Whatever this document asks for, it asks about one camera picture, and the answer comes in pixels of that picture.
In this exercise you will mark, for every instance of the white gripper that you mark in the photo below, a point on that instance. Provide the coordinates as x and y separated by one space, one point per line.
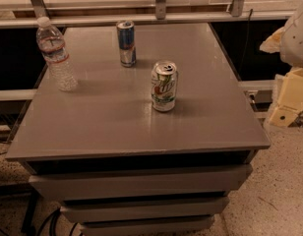
297 39

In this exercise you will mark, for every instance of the white green 7up can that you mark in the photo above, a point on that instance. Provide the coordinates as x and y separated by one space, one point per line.
164 80

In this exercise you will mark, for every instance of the blue silver energy drink can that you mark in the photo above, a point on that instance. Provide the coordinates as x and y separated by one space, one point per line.
126 40

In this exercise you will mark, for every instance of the grey drawer cabinet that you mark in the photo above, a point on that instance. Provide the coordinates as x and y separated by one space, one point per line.
115 164

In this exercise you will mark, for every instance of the clear plastic water bottle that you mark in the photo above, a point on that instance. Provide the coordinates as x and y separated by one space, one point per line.
52 46

